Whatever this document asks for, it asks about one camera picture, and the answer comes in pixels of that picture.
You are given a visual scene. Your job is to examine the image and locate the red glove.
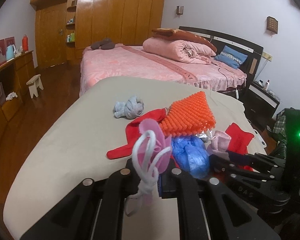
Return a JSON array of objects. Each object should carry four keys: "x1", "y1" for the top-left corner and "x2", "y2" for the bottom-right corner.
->
[
  {"x1": 106, "y1": 108, "x2": 166, "y2": 160},
  {"x1": 225, "y1": 122, "x2": 255, "y2": 172}
]

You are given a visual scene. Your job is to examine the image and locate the pink small sock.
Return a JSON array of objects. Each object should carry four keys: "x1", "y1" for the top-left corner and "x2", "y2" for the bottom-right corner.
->
[{"x1": 206, "y1": 131, "x2": 231, "y2": 160}]

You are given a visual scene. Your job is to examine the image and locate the blue plastic bag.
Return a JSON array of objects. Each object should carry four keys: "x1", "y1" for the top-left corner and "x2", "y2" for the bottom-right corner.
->
[{"x1": 172, "y1": 135, "x2": 210, "y2": 179}]

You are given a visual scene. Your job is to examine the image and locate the pink face masks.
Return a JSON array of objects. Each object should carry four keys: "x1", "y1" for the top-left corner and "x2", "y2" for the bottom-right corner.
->
[{"x1": 124, "y1": 119, "x2": 172, "y2": 217}]

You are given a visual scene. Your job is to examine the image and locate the orange foam net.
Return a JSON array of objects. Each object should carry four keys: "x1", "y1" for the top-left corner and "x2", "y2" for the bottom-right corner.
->
[{"x1": 159, "y1": 91, "x2": 216, "y2": 137}]

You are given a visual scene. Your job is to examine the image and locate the white paper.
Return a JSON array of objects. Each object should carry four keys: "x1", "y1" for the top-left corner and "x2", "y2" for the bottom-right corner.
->
[{"x1": 196, "y1": 129, "x2": 213, "y2": 142}]

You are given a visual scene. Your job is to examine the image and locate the plaid cloth covered chair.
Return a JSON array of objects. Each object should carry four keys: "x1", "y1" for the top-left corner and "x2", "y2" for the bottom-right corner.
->
[{"x1": 273, "y1": 110, "x2": 286, "y2": 141}]

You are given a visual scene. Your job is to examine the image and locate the black white nightstand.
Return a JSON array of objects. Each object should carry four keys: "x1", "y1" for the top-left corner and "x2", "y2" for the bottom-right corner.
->
[{"x1": 242, "y1": 82, "x2": 280, "y2": 131}]

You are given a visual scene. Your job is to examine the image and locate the white lotion bottle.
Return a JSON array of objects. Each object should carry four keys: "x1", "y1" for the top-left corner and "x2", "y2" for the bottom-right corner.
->
[{"x1": 263, "y1": 80, "x2": 270, "y2": 91}]

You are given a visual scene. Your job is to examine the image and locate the black bed headboard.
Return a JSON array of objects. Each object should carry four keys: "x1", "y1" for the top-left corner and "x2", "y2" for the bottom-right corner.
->
[{"x1": 178, "y1": 26, "x2": 264, "y2": 86}]

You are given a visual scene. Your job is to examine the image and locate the grey balled sock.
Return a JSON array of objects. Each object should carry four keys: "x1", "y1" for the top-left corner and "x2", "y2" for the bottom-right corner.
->
[{"x1": 113, "y1": 96, "x2": 144, "y2": 120}]

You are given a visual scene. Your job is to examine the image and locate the blue pillow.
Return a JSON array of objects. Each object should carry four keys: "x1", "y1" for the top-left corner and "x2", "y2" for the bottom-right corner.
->
[{"x1": 214, "y1": 46, "x2": 248, "y2": 69}]

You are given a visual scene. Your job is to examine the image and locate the small white wooden stool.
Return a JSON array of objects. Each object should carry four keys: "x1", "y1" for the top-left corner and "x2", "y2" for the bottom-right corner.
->
[{"x1": 26, "y1": 74, "x2": 44, "y2": 98}]

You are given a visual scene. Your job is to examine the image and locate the wooden sideboard cabinet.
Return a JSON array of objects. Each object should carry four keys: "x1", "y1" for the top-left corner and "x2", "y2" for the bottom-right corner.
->
[{"x1": 0, "y1": 51, "x2": 36, "y2": 142}]

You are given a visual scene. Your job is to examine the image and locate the pink folded quilt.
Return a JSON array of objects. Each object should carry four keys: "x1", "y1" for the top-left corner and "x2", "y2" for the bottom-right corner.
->
[{"x1": 142, "y1": 37, "x2": 216, "y2": 64}]

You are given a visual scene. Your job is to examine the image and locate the pink sheeted bed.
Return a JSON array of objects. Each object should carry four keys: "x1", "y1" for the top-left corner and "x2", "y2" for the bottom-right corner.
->
[{"x1": 79, "y1": 45, "x2": 248, "y2": 96}]

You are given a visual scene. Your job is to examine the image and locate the brown slippers pair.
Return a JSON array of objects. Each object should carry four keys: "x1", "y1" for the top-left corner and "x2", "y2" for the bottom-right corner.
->
[{"x1": 90, "y1": 38, "x2": 115, "y2": 50}]

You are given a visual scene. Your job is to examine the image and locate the light blue kettle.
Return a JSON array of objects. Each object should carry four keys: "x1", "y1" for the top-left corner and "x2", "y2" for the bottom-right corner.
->
[{"x1": 6, "y1": 44, "x2": 16, "y2": 61}]

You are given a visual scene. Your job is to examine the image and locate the red thermos bottle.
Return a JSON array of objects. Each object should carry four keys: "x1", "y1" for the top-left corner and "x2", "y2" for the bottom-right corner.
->
[{"x1": 22, "y1": 34, "x2": 29, "y2": 51}]

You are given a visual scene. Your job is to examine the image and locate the brown folded blanket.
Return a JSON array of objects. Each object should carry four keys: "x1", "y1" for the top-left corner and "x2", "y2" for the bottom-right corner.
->
[{"x1": 152, "y1": 28, "x2": 217, "y2": 53}]

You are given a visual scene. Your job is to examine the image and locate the red picture frames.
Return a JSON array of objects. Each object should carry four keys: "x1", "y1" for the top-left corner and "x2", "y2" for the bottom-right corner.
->
[{"x1": 0, "y1": 36, "x2": 15, "y2": 66}]

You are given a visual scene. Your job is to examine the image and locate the wooden wardrobe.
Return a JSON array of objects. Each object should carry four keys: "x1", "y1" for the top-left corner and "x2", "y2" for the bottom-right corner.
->
[{"x1": 30, "y1": 0, "x2": 164, "y2": 69}]

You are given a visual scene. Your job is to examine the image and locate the wall power outlet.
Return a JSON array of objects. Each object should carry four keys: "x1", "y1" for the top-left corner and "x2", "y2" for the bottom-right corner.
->
[{"x1": 262, "y1": 51, "x2": 273, "y2": 61}]

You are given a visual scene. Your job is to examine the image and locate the brown wall lamp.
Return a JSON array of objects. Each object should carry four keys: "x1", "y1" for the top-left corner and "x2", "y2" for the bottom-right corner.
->
[{"x1": 266, "y1": 16, "x2": 279, "y2": 34}]

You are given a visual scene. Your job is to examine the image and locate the small wall switch box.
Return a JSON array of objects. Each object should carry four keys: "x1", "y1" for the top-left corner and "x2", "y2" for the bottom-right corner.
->
[{"x1": 175, "y1": 5, "x2": 184, "y2": 15}]

